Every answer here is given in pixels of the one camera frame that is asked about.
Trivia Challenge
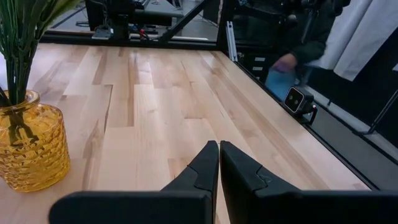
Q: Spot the person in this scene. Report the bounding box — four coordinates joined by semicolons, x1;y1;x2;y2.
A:
236;0;352;101

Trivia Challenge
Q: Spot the grey desk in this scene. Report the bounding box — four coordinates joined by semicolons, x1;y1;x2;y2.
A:
133;0;185;27

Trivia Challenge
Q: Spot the small black table camera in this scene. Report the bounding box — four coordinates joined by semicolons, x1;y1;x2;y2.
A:
283;86;318;126

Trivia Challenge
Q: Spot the black drawer cabinet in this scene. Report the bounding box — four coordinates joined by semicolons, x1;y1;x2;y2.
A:
239;51;280;82

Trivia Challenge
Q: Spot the silver aluminium bracket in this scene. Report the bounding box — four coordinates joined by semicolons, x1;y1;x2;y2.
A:
226;21;239;62

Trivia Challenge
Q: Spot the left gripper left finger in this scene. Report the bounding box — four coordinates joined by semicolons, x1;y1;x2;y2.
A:
49;140;220;224

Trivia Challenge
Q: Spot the person's hand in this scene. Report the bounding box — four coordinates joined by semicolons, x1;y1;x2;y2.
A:
272;52;299;74

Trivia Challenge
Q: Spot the yellow glass vase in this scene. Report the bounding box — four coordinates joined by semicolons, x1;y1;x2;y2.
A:
0;90;72;193

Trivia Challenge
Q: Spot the black slanted stand leg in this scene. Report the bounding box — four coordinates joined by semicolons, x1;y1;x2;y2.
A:
353;90;398;136

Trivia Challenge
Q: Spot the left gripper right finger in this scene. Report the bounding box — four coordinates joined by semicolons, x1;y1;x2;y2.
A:
220;140;398;224

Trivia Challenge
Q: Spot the white hanging cloth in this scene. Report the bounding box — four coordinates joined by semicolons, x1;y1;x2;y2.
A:
306;0;398;82

